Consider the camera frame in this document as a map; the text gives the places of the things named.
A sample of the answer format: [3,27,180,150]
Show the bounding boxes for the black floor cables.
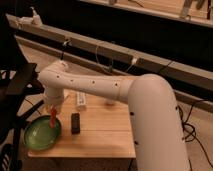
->
[178,99,213,171]

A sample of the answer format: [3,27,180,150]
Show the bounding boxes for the black tripod stand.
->
[0,10,44,171]

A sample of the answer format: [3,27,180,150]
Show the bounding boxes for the black remote control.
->
[71,113,80,134]

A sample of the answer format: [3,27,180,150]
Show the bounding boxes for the white tube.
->
[76,92,86,110]

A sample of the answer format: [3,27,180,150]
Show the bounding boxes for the grey long rail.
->
[7,14,213,112]

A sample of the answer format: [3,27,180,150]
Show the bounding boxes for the white clamp on rail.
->
[16,6,43,27]

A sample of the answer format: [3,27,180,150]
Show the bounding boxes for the green ceramic bowl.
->
[24,115,62,151]

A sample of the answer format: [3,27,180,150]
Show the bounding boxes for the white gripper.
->
[43,91,64,110]

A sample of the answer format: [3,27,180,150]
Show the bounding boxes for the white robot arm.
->
[38,61,190,171]

